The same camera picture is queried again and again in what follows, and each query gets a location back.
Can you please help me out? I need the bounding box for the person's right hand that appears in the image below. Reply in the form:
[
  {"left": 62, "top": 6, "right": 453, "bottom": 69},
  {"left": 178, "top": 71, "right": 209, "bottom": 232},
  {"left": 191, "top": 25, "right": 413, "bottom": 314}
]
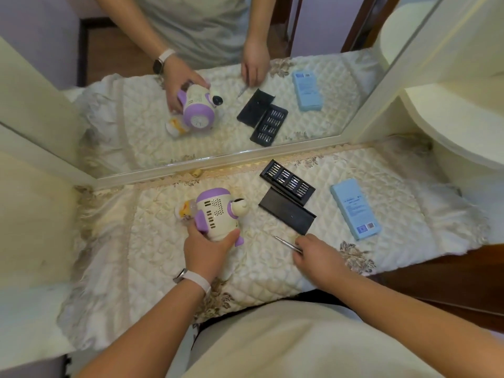
[{"left": 292, "top": 233, "right": 352, "bottom": 290}]

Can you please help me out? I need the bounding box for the person's left hand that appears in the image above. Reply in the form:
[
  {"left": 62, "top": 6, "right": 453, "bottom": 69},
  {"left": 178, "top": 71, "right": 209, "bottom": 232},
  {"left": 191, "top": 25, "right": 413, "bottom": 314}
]
[{"left": 183, "top": 222, "right": 241, "bottom": 286}]

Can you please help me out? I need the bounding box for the silver precision screwdriver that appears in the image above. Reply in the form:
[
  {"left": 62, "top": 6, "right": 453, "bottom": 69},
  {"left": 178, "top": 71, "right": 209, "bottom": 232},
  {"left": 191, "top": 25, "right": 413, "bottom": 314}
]
[{"left": 272, "top": 234, "right": 304, "bottom": 254}]

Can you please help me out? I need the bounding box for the purple white toy robot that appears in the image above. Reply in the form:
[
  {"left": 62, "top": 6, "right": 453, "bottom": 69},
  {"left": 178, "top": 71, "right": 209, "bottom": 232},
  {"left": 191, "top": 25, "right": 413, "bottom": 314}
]
[{"left": 175, "top": 187, "right": 247, "bottom": 248}]

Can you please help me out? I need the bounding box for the person's left forearm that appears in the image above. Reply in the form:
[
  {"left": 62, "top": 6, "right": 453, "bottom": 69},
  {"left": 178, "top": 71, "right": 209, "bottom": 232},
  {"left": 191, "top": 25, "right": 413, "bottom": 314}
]
[{"left": 77, "top": 281, "right": 210, "bottom": 378}]

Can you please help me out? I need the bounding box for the person's right forearm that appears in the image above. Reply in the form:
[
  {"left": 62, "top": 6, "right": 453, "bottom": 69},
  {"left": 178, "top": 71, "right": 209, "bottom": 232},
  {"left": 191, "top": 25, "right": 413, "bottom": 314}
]
[{"left": 317, "top": 267, "right": 504, "bottom": 378}]

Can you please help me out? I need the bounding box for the black case sleeve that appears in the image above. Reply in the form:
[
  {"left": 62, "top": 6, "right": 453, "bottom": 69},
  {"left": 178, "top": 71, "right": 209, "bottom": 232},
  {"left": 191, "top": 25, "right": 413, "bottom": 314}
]
[{"left": 258, "top": 187, "right": 317, "bottom": 236}]

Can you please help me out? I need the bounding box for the white band wristwatch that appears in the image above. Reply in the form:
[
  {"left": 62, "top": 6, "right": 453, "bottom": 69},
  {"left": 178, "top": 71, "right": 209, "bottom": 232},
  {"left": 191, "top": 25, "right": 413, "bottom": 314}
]
[{"left": 172, "top": 268, "right": 212, "bottom": 296}]

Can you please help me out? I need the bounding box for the light blue flat box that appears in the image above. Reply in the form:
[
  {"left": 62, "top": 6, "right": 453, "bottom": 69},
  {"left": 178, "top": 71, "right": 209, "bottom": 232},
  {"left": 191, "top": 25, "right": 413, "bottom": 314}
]
[{"left": 329, "top": 178, "right": 382, "bottom": 241}]

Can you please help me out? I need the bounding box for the black screwdriver bit tray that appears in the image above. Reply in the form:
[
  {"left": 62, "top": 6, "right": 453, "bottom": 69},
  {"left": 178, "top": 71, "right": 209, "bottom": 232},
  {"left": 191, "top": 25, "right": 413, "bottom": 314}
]
[{"left": 259, "top": 159, "right": 317, "bottom": 202}]

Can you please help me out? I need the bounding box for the cream quilted floral cloth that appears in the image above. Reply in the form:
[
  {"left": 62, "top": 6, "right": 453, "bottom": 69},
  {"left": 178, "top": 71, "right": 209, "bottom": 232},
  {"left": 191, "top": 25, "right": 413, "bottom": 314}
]
[{"left": 57, "top": 134, "right": 491, "bottom": 351}]

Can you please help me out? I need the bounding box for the beige shirt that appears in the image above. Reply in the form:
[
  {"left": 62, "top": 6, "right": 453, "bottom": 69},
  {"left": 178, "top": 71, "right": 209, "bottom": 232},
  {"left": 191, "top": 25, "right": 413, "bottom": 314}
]
[{"left": 173, "top": 300, "right": 447, "bottom": 378}]

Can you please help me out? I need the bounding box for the cream framed mirror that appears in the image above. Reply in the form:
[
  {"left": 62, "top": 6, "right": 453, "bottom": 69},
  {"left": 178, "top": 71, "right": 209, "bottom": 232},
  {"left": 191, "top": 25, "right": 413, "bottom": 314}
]
[{"left": 0, "top": 0, "right": 447, "bottom": 190}]

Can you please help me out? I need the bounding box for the cream rounded side shelf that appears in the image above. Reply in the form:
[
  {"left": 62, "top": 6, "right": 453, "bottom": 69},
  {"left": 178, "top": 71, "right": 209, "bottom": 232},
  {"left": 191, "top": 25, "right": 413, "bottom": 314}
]
[{"left": 356, "top": 0, "right": 504, "bottom": 245}]

